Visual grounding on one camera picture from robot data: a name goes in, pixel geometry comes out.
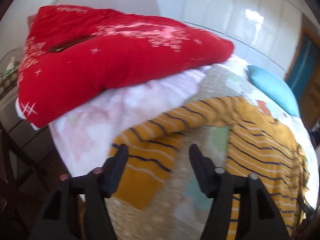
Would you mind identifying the white fleece blanket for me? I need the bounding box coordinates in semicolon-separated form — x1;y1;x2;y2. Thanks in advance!
49;64;215;178

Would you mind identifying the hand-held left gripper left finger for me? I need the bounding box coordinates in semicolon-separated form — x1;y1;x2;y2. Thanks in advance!
27;144;129;240

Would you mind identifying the patterned quilted bedspread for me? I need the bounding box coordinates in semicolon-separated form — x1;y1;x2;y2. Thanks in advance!
67;55;316;240

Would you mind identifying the red printed quilt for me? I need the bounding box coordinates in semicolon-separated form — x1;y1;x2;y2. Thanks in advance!
15;4;235;130

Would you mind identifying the white glossy wardrobe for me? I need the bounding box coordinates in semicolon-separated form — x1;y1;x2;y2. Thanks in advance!
160;0;304;80

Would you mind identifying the yellow striped knit sweater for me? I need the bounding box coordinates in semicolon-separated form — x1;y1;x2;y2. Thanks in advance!
109;96;310;238

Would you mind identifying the wooden door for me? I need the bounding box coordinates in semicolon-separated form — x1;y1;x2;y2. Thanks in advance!
285;14;320;130

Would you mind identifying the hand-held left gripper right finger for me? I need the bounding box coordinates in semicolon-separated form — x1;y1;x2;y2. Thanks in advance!
189;144;292;240

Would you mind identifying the blue pillow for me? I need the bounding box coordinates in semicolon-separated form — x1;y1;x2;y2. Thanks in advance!
247;65;300;117

